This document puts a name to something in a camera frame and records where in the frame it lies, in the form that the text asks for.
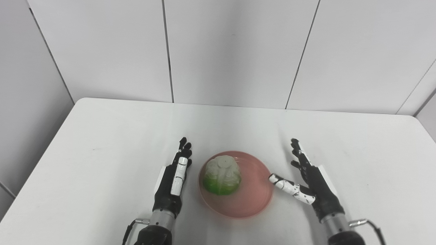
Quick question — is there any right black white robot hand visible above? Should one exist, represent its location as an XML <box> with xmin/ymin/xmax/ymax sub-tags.
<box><xmin>268</xmin><ymin>138</ymin><xmax>345</xmax><ymax>224</ymax></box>

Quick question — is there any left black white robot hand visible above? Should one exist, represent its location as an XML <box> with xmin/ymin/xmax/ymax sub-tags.
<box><xmin>152</xmin><ymin>137</ymin><xmax>193</xmax><ymax>219</ymax></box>

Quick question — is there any green white cabbage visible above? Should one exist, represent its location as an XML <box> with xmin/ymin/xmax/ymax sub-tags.
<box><xmin>203</xmin><ymin>155</ymin><xmax>242</xmax><ymax>196</ymax></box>

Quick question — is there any pink round plate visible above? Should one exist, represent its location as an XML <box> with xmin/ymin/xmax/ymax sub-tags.
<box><xmin>198</xmin><ymin>151</ymin><xmax>274</xmax><ymax>219</ymax></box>

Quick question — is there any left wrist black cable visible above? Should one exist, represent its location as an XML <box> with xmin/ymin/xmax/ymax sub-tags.
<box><xmin>122</xmin><ymin>218</ymin><xmax>151</xmax><ymax>245</ymax></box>

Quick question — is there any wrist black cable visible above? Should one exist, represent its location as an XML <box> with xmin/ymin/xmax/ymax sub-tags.
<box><xmin>349</xmin><ymin>219</ymin><xmax>387</xmax><ymax>245</ymax></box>
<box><xmin>122</xmin><ymin>218</ymin><xmax>151</xmax><ymax>245</ymax></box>

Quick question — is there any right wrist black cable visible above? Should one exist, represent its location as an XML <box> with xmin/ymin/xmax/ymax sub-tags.
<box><xmin>349</xmin><ymin>219</ymin><xmax>387</xmax><ymax>245</ymax></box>

